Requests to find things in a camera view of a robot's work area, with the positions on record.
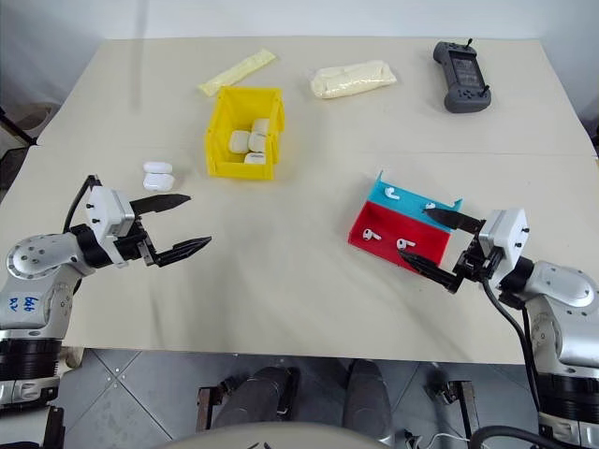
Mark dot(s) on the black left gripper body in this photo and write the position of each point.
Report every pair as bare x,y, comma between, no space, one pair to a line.
135,248

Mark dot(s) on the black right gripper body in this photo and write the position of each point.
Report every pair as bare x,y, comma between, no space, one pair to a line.
479,264

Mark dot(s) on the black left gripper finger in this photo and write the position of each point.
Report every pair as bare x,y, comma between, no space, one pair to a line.
182,250
161,203

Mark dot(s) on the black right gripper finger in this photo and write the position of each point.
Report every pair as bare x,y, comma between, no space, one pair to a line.
456,222
430,271

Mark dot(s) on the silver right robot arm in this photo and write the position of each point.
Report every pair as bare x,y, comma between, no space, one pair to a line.
566,285

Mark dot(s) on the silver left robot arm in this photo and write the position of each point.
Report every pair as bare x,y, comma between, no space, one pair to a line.
33,262

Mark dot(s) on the yellow plastic bin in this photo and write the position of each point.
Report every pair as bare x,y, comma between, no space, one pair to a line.
220,154

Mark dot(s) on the red plastic tray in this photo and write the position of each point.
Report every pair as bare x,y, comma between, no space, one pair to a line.
388,222

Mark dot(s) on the pale wooden table leg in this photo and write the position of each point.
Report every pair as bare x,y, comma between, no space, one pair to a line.
74,357

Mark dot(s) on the dark rounded shape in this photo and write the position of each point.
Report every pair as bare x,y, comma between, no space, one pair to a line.
367,397
257,397

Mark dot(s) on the grey handheld remote controller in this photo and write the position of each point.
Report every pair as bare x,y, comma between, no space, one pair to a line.
463,75

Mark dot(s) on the long pale yellow packet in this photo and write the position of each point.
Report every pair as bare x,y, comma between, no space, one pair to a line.
238,71

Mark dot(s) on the cream filled plastic bag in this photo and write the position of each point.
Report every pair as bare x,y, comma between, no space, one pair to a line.
353,79

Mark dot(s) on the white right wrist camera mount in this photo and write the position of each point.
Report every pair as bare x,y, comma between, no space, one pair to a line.
507,231

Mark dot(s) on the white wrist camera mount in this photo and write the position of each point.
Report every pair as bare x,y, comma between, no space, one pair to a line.
507,231
110,210

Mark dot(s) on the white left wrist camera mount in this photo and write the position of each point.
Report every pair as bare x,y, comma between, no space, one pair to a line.
110,210

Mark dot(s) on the dark metal frame bracket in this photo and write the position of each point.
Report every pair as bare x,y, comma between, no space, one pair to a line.
463,407
208,407

